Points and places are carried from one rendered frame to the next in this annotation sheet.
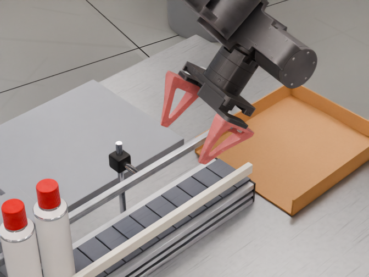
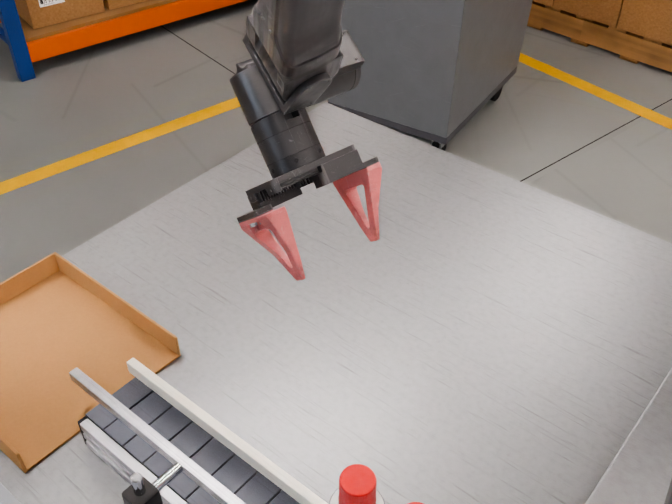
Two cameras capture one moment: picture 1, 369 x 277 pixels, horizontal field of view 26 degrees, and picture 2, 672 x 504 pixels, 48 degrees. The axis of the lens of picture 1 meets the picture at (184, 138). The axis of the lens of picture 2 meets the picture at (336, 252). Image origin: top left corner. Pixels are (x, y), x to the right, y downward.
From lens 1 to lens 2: 1.12 m
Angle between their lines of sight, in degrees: 71
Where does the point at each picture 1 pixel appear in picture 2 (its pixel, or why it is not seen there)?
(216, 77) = (316, 150)
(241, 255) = (251, 402)
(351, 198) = (151, 303)
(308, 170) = (96, 338)
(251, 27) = not seen: hidden behind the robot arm
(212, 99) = (348, 164)
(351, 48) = not seen: outside the picture
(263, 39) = not seen: hidden behind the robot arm
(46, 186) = (359, 479)
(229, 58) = (304, 120)
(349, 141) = (44, 299)
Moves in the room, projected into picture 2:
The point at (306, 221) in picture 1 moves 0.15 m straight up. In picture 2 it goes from (191, 342) to (177, 267)
